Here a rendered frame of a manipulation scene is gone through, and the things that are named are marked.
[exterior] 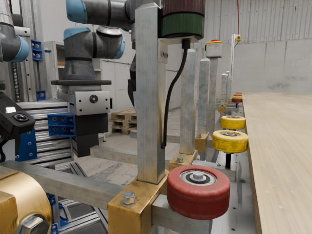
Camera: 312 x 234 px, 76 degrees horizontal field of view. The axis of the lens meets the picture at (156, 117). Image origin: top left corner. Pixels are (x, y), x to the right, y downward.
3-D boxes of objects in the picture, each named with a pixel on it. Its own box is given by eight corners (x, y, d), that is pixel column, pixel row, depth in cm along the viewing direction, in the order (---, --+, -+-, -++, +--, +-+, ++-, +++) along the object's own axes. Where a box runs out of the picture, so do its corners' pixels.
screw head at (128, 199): (117, 204, 26) (117, 196, 26) (126, 196, 28) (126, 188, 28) (131, 208, 25) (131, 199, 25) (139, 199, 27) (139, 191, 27)
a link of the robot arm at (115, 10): (104, 4, 61) (111, -11, 51) (138, 9, 65) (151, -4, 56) (105, 31, 62) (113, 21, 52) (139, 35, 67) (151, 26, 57)
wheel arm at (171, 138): (129, 139, 86) (129, 130, 86) (133, 137, 90) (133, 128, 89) (237, 153, 70) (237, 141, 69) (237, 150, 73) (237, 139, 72)
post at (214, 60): (204, 146, 104) (208, 57, 96) (206, 143, 108) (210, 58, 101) (213, 147, 102) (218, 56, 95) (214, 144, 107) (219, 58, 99)
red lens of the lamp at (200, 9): (153, 15, 26) (153, -4, 25) (168, 26, 31) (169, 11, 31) (200, 8, 23) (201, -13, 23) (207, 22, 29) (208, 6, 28)
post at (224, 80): (218, 129, 173) (222, 73, 165) (219, 129, 176) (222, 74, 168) (223, 130, 171) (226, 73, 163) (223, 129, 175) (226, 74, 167)
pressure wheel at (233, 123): (231, 152, 67) (233, 118, 65) (215, 145, 74) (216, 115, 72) (248, 148, 70) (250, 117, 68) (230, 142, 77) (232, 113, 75)
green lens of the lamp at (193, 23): (153, 35, 26) (153, 17, 26) (168, 43, 32) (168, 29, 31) (199, 30, 24) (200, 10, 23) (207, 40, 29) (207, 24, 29)
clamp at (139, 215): (107, 237, 27) (106, 203, 26) (149, 189, 39) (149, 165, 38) (145, 250, 25) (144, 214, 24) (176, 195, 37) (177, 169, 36)
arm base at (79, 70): (60, 80, 95) (58, 59, 93) (91, 80, 103) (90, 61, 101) (65, 80, 82) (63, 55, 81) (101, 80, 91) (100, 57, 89)
